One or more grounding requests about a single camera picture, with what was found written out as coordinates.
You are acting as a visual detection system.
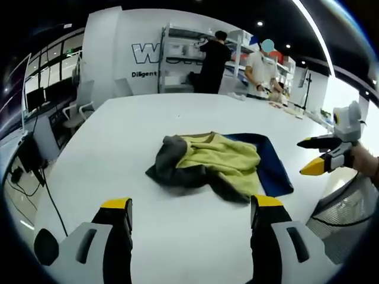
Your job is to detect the black floor cable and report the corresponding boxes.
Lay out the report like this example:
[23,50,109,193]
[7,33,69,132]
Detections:
[10,117,69,237]

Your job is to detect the white metal shelf rack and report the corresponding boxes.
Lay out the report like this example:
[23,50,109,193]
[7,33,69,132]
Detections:
[160,22,297,94]

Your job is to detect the black computer monitor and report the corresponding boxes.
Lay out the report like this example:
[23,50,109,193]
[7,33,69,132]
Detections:
[25,88,46,111]

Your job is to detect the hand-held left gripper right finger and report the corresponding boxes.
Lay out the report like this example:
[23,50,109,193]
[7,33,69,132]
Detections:
[250,194,327,284]

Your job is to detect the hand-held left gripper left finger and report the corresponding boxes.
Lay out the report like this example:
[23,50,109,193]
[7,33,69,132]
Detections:
[57,197,134,284]

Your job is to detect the person's grey striped clothing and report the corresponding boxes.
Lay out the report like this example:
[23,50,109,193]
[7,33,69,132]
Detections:
[306,174,379,264]

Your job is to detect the thin black cable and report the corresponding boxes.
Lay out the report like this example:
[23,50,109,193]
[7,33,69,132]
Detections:
[310,215,374,228]

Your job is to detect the navy blue cloth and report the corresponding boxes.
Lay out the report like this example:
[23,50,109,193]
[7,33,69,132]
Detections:
[221,133,295,197]

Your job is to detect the black computer case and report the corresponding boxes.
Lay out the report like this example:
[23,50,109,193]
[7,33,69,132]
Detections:
[17,132,46,174]

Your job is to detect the person's right hand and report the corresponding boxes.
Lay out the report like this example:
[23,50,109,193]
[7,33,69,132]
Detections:
[349,141,379,178]

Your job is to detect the beige items on table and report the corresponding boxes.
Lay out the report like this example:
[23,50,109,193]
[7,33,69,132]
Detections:
[267,99,303,121]

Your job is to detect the black round object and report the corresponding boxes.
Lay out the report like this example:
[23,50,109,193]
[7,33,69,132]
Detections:
[33,228,60,266]

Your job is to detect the green and grey garment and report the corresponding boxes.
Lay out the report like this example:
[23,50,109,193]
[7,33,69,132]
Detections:
[144,132,262,205]

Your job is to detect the black tripod stand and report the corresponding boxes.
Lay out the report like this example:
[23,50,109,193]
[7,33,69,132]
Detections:
[291,67,315,111]

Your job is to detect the white office chair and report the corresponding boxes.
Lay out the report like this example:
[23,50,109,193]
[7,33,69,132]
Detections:
[62,79,96,128]

